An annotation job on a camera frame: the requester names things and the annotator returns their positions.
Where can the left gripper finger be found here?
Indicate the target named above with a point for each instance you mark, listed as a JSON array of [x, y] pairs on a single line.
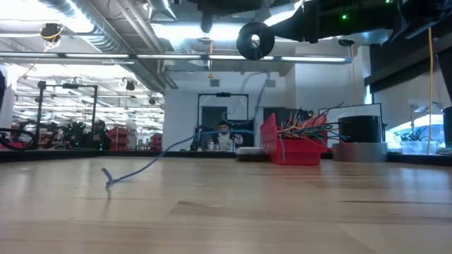
[[207, 21]]

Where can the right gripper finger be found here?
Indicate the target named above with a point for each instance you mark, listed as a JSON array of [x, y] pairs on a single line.
[[291, 28]]

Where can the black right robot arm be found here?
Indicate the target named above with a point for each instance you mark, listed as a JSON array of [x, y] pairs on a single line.
[[370, 17]]

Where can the person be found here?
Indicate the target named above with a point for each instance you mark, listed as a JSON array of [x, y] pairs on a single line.
[[99, 132], [223, 127]]

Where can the long ceiling light bar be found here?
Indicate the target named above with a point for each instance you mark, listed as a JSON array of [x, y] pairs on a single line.
[[106, 56]]

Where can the black tape roll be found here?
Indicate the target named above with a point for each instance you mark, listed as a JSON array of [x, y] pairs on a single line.
[[360, 130]]

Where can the red plastic bin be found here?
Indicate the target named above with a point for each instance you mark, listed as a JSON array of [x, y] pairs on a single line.
[[296, 155]]

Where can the grey plastic case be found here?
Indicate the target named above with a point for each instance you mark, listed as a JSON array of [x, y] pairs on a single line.
[[252, 153]]

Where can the red shelf rack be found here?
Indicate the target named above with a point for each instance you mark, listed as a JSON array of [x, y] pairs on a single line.
[[120, 135]]

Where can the clear plastic container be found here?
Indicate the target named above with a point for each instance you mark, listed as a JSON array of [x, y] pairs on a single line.
[[415, 147]]

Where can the black security camera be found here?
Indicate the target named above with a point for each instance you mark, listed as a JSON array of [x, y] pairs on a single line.
[[346, 43]]

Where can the grey wall vent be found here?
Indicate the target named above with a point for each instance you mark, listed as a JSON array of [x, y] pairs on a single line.
[[214, 83], [271, 83]]

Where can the black gantry frame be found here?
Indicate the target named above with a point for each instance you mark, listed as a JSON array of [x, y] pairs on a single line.
[[94, 106], [223, 94]]

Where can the silver ventilation duct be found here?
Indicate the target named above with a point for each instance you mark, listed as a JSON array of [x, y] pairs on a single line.
[[88, 21]]

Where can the black metal table frame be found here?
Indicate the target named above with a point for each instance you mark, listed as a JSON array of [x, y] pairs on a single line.
[[70, 154]]

